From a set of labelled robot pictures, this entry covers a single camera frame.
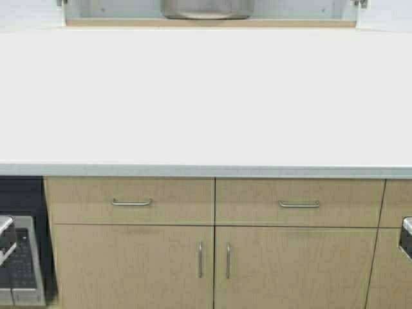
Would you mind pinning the left lower wooden drawer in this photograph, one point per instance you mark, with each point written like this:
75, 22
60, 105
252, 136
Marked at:
130, 200

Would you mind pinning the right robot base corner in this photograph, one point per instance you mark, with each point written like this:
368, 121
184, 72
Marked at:
404, 243

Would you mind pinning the right drawer metal handle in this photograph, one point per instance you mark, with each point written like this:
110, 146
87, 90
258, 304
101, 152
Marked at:
299, 204

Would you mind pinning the far right lower cabinet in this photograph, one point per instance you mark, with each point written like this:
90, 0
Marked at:
390, 283

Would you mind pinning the cabinet door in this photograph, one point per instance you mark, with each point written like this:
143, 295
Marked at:
274, 267
132, 266

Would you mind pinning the left drawer metal handle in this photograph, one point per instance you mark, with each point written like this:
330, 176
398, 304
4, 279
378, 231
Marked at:
119, 203

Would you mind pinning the dark grey cooking pot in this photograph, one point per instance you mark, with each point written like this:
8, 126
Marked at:
207, 9

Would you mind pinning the right lower cabinet door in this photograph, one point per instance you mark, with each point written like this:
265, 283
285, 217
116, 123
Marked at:
274, 267

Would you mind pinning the drawer metal handle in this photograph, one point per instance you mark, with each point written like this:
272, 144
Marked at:
299, 204
119, 203

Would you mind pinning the wooden drawer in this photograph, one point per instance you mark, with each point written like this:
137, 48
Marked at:
130, 200
343, 203

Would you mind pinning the right lower wooden drawer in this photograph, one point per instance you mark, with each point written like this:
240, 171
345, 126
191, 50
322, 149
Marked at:
343, 203

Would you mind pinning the left lower cabinet door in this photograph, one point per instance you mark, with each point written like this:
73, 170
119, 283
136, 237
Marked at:
132, 266

